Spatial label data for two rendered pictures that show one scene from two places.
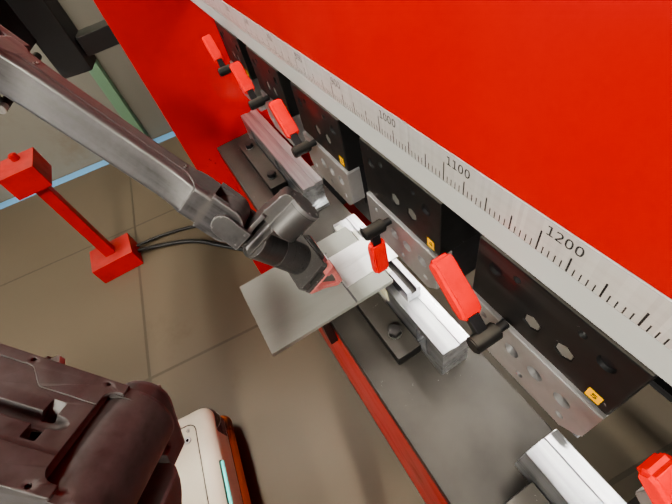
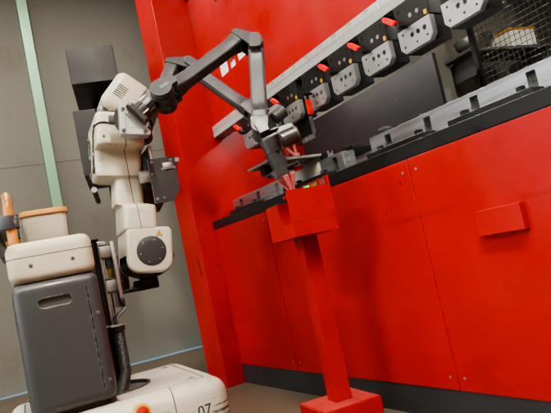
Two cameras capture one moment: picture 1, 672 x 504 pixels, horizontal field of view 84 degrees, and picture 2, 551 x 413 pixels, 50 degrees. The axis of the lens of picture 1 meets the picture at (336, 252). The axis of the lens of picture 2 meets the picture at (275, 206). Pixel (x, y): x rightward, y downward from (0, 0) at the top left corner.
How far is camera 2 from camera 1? 2.29 m
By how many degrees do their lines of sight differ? 56
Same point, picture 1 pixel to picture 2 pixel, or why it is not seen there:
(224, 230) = not seen: hidden behind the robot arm
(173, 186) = (239, 98)
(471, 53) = (315, 24)
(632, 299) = (340, 33)
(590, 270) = (336, 36)
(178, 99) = (199, 186)
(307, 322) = not seen: hidden behind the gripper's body
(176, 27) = (208, 152)
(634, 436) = not seen: outside the picture
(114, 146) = (225, 88)
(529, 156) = (325, 29)
